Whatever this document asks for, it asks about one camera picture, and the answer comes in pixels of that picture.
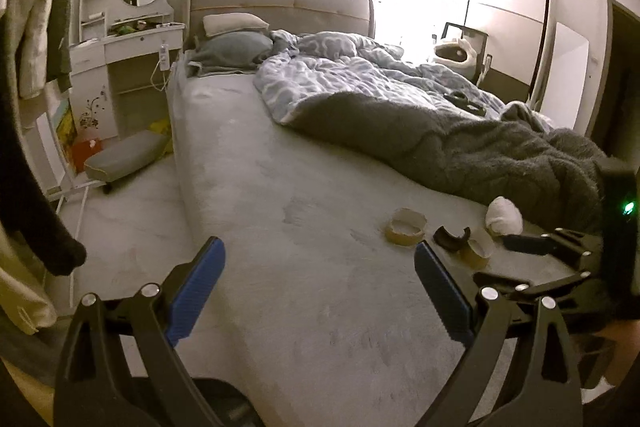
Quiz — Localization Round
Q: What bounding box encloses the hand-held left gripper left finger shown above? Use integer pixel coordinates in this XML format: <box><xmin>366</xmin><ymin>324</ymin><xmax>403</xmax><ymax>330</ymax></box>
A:
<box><xmin>54</xmin><ymin>236</ymin><xmax>226</xmax><ymax>427</ymax></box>

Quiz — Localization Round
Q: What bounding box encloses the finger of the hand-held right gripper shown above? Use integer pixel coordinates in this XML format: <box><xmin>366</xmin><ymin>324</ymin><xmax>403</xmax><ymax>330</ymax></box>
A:
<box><xmin>501</xmin><ymin>229</ymin><xmax>606</xmax><ymax>274</ymax></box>
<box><xmin>472</xmin><ymin>268</ymin><xmax>603</xmax><ymax>308</ymax></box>

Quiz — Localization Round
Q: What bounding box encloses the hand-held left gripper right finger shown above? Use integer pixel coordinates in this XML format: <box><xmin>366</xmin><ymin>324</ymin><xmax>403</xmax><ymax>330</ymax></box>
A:
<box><xmin>414</xmin><ymin>241</ymin><xmax>586</xmax><ymax>427</ymax></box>

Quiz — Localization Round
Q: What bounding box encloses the white tissue ball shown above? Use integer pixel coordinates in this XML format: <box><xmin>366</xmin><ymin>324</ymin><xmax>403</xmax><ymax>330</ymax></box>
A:
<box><xmin>485</xmin><ymin>197</ymin><xmax>524</xmax><ymax>238</ymax></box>

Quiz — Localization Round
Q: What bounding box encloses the black curved tape piece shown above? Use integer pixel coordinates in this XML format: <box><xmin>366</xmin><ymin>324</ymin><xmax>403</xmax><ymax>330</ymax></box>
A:
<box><xmin>433</xmin><ymin>226</ymin><xmax>472</xmax><ymax>253</ymax></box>

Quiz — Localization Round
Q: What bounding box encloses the brown cardboard tape roll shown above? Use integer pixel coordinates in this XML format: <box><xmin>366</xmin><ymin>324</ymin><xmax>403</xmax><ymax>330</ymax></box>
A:
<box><xmin>385</xmin><ymin>207</ymin><xmax>428</xmax><ymax>248</ymax></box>
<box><xmin>460</xmin><ymin>229</ymin><xmax>497</xmax><ymax>269</ymax></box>

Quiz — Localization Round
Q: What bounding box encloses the person's right hand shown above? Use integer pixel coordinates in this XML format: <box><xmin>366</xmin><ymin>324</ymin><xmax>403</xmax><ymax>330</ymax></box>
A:
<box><xmin>597</xmin><ymin>318</ymin><xmax>640</xmax><ymax>389</ymax></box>

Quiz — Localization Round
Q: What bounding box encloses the grey bed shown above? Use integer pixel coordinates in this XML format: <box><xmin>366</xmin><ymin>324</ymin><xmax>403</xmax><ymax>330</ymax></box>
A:
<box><xmin>167</xmin><ymin>49</ymin><xmax>601</xmax><ymax>427</ymax></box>

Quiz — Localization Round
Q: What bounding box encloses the grey fleece blanket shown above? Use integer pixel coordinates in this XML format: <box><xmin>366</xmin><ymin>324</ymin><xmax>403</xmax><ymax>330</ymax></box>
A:
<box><xmin>285</xmin><ymin>91</ymin><xmax>616</xmax><ymax>233</ymax></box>

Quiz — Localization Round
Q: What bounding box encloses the grey cushioned stool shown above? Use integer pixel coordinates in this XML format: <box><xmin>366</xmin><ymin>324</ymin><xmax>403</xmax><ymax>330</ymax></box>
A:
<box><xmin>83</xmin><ymin>130</ymin><xmax>171</xmax><ymax>195</ymax></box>

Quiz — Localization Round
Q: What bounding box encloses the yellow bag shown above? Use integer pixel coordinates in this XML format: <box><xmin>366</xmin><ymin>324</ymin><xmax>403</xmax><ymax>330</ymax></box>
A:
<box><xmin>147</xmin><ymin>119</ymin><xmax>175</xmax><ymax>155</ymax></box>

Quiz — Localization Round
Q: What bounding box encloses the black item on duvet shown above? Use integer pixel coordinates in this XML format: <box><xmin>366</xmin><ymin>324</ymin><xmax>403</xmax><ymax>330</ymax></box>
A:
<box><xmin>445</xmin><ymin>92</ymin><xmax>487</xmax><ymax>115</ymax></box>

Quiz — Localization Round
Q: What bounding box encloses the dark door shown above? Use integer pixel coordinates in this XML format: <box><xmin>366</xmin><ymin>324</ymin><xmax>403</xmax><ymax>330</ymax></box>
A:
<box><xmin>585</xmin><ymin>0</ymin><xmax>640</xmax><ymax>152</ymax></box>

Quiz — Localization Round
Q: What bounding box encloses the orange bag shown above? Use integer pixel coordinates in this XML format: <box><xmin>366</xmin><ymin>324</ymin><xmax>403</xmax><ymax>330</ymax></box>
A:
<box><xmin>70</xmin><ymin>138</ymin><xmax>103</xmax><ymax>172</ymax></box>

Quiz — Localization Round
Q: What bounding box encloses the white leaning panel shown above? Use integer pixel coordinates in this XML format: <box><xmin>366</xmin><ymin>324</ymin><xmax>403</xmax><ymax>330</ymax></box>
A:
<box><xmin>542</xmin><ymin>22</ymin><xmax>591</xmax><ymax>132</ymax></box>

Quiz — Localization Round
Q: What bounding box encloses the yellow picture board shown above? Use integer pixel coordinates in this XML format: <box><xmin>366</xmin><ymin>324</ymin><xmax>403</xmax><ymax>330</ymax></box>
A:
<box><xmin>52</xmin><ymin>99</ymin><xmax>80</xmax><ymax>152</ymax></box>

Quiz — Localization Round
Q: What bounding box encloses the black hanging garment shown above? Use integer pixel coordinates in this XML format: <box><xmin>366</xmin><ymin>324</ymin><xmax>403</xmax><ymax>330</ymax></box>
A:
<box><xmin>0</xmin><ymin>0</ymin><xmax>87</xmax><ymax>278</ymax></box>

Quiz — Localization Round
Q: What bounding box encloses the blue patterned duvet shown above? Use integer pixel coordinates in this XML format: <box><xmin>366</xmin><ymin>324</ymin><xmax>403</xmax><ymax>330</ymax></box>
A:
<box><xmin>254</xmin><ymin>31</ymin><xmax>553</xmax><ymax>132</ymax></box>

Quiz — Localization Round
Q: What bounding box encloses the white wardrobe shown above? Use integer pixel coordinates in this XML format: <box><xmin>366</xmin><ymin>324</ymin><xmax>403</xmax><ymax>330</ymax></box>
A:
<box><xmin>415</xmin><ymin>0</ymin><xmax>553</xmax><ymax>108</ymax></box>

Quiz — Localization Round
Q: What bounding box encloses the grey pillow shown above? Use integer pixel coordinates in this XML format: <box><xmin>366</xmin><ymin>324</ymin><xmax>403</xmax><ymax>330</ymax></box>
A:
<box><xmin>187</xmin><ymin>31</ymin><xmax>273</xmax><ymax>70</ymax></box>

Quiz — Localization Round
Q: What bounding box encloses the white vanity desk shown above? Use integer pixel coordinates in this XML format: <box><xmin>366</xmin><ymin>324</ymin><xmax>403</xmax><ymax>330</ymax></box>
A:
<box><xmin>67</xmin><ymin>0</ymin><xmax>186</xmax><ymax>142</ymax></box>

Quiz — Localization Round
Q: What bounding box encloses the beige pillow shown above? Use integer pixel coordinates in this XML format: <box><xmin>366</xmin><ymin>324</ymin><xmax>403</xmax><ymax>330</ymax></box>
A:
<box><xmin>202</xmin><ymin>13</ymin><xmax>271</xmax><ymax>38</ymax></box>

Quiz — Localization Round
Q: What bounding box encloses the grey padded headboard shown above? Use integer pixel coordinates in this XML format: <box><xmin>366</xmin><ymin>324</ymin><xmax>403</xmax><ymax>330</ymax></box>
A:
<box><xmin>181</xmin><ymin>0</ymin><xmax>376</xmax><ymax>52</ymax></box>

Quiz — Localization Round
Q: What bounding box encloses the beige striped jacket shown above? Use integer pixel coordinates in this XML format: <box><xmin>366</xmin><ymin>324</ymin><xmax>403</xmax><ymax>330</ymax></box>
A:
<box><xmin>15</xmin><ymin>0</ymin><xmax>66</xmax><ymax>100</ymax></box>

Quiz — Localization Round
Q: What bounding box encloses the black frame chair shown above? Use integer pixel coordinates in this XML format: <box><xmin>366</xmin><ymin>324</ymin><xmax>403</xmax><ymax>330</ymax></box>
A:
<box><xmin>442</xmin><ymin>22</ymin><xmax>493</xmax><ymax>85</ymax></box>

